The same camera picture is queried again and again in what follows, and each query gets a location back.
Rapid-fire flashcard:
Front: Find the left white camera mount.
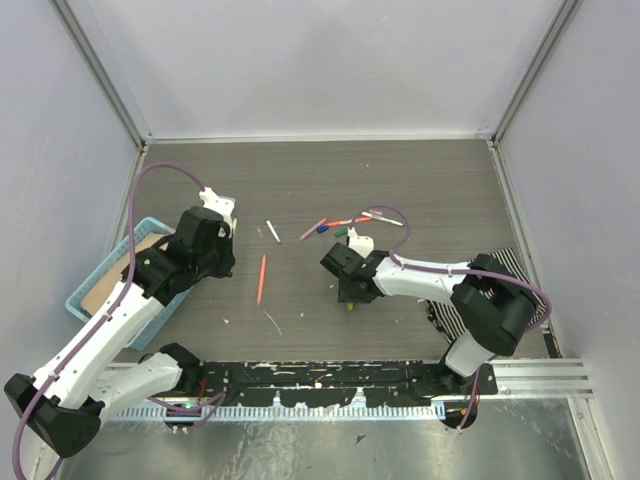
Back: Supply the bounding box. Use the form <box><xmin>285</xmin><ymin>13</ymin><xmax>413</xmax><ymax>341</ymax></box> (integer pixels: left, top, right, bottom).
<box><xmin>199</xmin><ymin>187</ymin><xmax>237</xmax><ymax>238</ymax></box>

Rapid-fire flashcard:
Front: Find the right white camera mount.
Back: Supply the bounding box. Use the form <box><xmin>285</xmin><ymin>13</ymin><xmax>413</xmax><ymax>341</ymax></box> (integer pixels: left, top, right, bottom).
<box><xmin>346</xmin><ymin>226</ymin><xmax>375</xmax><ymax>258</ymax></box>

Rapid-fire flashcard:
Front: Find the light blue plastic basket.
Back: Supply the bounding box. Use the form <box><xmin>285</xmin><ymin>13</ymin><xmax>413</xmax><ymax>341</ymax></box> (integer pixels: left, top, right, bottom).
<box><xmin>65</xmin><ymin>215</ymin><xmax>201</xmax><ymax>351</ymax></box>

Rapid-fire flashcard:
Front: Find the white marker green end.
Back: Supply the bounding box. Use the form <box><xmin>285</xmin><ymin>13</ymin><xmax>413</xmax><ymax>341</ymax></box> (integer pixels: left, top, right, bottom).
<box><xmin>361</xmin><ymin>211</ymin><xmax>405</xmax><ymax>227</ymax></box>

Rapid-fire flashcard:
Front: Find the white marker blue end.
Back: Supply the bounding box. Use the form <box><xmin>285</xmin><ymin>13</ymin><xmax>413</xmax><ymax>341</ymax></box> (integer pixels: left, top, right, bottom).
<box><xmin>265</xmin><ymin>219</ymin><xmax>282</xmax><ymax>245</ymax></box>

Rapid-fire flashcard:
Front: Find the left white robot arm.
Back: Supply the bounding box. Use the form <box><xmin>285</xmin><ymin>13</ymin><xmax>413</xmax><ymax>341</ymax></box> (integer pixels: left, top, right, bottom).
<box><xmin>4</xmin><ymin>206</ymin><xmax>237</xmax><ymax>459</ymax></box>

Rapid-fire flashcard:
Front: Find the pink highlighter pen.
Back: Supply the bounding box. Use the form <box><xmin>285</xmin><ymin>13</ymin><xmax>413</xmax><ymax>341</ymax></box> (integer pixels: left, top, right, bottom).
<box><xmin>299</xmin><ymin>217</ymin><xmax>328</xmax><ymax>241</ymax></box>

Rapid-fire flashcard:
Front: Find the orange white marker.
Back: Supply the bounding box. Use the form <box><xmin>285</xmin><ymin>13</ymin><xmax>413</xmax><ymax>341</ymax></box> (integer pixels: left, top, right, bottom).
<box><xmin>324</xmin><ymin>216</ymin><xmax>373</xmax><ymax>227</ymax></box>

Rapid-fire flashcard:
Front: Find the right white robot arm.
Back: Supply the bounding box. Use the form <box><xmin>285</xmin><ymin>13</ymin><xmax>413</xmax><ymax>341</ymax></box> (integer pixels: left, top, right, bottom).
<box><xmin>320</xmin><ymin>243</ymin><xmax>539</xmax><ymax>395</ymax></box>

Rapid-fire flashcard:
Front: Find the orange slim pen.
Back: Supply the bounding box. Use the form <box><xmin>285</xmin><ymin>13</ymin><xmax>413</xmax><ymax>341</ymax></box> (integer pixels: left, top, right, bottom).
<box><xmin>256</xmin><ymin>254</ymin><xmax>268</xmax><ymax>305</ymax></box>

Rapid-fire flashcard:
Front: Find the striped black white cloth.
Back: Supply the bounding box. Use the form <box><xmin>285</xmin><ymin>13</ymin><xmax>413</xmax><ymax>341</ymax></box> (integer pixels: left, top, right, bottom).
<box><xmin>426</xmin><ymin>276</ymin><xmax>546</xmax><ymax>356</ymax></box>

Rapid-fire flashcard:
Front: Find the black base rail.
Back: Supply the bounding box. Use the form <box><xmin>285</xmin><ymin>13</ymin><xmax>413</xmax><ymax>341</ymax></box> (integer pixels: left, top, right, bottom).
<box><xmin>156</xmin><ymin>360</ymin><xmax>498</xmax><ymax>408</ymax></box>

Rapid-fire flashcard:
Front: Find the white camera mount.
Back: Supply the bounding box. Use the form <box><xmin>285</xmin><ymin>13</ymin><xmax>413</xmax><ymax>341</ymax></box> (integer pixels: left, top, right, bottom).
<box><xmin>346</xmin><ymin>226</ymin><xmax>375</xmax><ymax>258</ymax></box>
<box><xmin>199</xmin><ymin>187</ymin><xmax>237</xmax><ymax>238</ymax></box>

